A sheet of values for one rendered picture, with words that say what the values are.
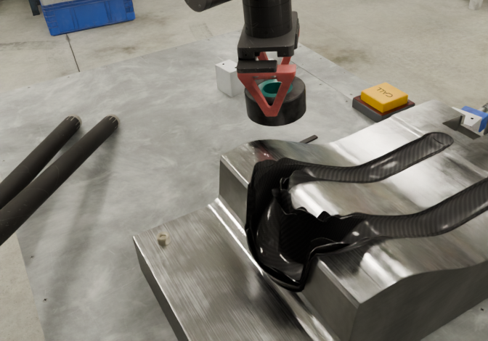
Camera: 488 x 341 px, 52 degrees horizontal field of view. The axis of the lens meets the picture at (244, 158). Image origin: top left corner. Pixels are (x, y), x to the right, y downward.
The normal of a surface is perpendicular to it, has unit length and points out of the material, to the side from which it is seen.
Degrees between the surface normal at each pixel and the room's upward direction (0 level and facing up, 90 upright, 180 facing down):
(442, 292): 90
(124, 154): 0
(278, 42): 3
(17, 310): 0
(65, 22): 90
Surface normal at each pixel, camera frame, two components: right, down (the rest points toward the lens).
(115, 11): 0.42, 0.53
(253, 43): -0.10, -0.79
